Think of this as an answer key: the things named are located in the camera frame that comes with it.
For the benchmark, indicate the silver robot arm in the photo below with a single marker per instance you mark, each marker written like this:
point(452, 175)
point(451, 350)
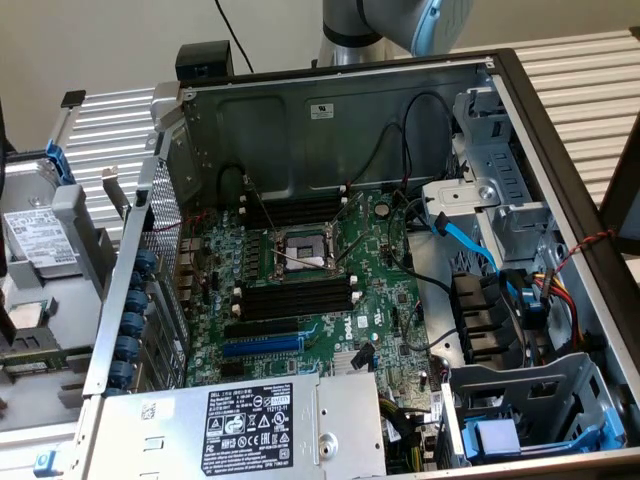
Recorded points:
point(350, 20)

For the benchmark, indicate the green RAM stick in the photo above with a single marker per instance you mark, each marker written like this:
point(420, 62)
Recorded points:
point(30, 365)

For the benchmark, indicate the silver hard disk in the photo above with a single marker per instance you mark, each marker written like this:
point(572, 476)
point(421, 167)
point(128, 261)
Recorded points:
point(40, 235)

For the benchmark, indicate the grey parts rack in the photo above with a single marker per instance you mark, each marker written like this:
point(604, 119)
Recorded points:
point(75, 235)

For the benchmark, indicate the blue retainer clip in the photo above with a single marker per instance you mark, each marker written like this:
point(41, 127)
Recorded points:
point(121, 373)
point(133, 324)
point(146, 262)
point(137, 300)
point(128, 348)

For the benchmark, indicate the blue plastic clip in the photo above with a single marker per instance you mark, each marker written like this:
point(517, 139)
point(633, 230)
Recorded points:
point(46, 462)

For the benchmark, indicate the metal USB port block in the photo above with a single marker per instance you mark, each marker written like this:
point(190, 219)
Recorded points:
point(185, 285)

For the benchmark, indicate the silver power supply unit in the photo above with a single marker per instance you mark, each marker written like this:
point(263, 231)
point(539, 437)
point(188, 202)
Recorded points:
point(150, 435)

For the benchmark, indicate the metal network port block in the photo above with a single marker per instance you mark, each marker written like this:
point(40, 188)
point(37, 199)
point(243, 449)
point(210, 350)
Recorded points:
point(190, 252)

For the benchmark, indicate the silver metal bar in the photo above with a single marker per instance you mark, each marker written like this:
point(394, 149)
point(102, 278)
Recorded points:
point(64, 125)

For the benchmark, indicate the black clamp block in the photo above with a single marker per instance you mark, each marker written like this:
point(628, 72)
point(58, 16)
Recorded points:
point(73, 98)

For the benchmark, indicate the short black expansion slot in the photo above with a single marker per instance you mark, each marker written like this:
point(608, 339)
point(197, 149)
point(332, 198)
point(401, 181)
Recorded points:
point(232, 370)

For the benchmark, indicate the blue expansion slot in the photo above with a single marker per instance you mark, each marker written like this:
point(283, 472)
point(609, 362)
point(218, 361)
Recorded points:
point(260, 347)

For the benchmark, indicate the silver locking lever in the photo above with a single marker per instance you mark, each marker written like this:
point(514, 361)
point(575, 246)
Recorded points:
point(302, 258)
point(265, 210)

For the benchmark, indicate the CPU socket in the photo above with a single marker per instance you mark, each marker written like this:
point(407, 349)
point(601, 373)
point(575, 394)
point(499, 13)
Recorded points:
point(305, 250)

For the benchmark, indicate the black box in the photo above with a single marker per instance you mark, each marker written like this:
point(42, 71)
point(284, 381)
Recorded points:
point(200, 57)

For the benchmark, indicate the open PC case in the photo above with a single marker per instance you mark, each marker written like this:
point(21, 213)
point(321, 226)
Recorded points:
point(280, 140)

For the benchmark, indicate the silver heat sink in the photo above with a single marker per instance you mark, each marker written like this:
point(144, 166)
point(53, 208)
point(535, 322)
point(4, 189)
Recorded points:
point(342, 365)

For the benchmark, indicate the black SATA plug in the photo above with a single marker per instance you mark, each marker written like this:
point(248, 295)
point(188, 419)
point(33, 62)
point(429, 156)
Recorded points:
point(362, 357)

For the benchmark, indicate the green motherboard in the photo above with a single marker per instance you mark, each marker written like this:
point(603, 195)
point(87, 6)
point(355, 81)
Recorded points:
point(380, 280)

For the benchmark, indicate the coin battery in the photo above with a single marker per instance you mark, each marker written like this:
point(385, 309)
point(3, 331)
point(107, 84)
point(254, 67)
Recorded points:
point(383, 208)

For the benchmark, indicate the black plastic shroud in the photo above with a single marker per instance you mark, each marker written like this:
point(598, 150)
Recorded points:
point(475, 305)

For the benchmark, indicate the blue disk tray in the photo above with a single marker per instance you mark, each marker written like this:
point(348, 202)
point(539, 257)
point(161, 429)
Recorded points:
point(495, 435)

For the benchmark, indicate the silver drive cage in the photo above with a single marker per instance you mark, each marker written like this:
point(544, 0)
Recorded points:
point(500, 165)

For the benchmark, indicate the silver disk bay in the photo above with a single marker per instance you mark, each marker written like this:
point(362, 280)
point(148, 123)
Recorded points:
point(550, 380)

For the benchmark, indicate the dark brown panel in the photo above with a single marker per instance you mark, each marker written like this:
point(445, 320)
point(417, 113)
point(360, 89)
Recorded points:
point(625, 200)

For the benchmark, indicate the blue caddy rail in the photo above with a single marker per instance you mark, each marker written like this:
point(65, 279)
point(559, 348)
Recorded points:
point(59, 160)

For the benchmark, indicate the silver slot bracket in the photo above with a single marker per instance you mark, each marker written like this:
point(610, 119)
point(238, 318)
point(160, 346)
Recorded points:
point(116, 192)

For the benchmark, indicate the silver bracket plate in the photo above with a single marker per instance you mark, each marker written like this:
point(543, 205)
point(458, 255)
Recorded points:
point(450, 192)

